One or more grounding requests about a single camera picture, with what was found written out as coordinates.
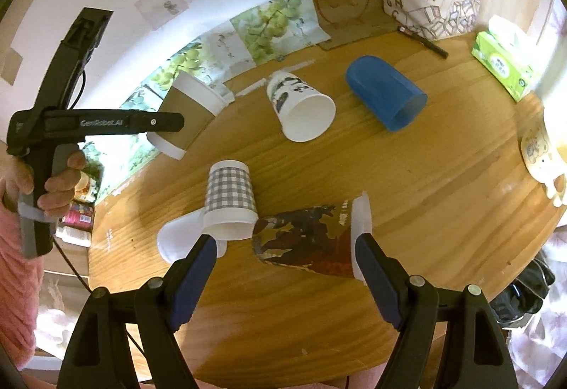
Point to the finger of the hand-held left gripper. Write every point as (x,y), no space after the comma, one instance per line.
(159,123)

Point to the green tissue box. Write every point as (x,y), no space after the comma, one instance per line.
(500,61)

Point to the black pen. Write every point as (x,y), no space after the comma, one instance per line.
(425,42)

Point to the white black-print paper cup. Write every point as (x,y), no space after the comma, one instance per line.
(305,114)

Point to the grape print poster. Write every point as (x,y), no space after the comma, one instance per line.
(133,154)
(270,25)
(177,65)

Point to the white text print poster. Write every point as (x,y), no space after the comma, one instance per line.
(226,52)

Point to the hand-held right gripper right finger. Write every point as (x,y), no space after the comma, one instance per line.
(376,278)

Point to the dark patterned paper cup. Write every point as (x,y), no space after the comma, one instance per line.
(305,242)

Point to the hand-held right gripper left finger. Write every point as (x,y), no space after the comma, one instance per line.
(195,278)

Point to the orange snack packet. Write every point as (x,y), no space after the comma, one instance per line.
(85,189)

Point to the pink paper note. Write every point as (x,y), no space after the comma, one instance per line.
(161,3)

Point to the floral cloth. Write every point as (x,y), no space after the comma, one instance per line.
(549,336)

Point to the pink snack packet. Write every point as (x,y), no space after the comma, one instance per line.
(82,217)

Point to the person's left forearm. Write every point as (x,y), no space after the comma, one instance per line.
(15,282)

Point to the blue plastic cup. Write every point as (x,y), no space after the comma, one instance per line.
(381,83)

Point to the cream cartoon mug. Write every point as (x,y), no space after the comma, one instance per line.
(538,154)

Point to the person's left hand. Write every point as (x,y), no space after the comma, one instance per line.
(57,194)

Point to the black bag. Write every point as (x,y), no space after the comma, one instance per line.
(527,282)

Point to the brown sleeved paper cup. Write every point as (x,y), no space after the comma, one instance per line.
(195,105)

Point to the grey checkered paper cup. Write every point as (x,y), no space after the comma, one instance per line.
(230,194)

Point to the brown cardboard sheet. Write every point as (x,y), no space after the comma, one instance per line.
(345,8)

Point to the plain white paper cup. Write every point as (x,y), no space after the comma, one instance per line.
(177,238)

